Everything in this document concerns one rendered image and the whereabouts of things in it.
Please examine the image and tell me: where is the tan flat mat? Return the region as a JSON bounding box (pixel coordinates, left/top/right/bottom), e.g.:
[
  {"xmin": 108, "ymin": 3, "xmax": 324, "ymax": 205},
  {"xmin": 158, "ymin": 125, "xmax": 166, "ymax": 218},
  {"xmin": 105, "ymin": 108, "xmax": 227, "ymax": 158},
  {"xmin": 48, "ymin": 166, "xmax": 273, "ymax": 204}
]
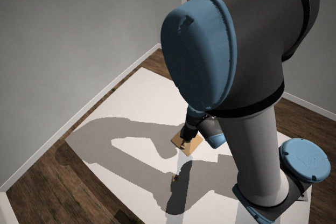
[{"xmin": 171, "ymin": 130, "xmax": 203, "ymax": 156}]

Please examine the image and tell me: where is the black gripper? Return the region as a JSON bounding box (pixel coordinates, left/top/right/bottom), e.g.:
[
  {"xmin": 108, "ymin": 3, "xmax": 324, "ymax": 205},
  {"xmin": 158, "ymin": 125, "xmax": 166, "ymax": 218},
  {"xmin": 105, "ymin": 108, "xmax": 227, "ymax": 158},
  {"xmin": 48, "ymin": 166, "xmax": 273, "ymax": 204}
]
[{"xmin": 180, "ymin": 120, "xmax": 198, "ymax": 143}]

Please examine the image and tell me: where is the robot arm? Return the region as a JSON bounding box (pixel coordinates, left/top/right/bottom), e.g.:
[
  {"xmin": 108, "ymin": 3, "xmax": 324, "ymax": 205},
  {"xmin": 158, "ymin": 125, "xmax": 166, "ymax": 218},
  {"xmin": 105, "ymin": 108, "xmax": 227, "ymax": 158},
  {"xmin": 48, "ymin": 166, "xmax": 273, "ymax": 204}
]
[{"xmin": 160, "ymin": 0, "xmax": 331, "ymax": 224}]

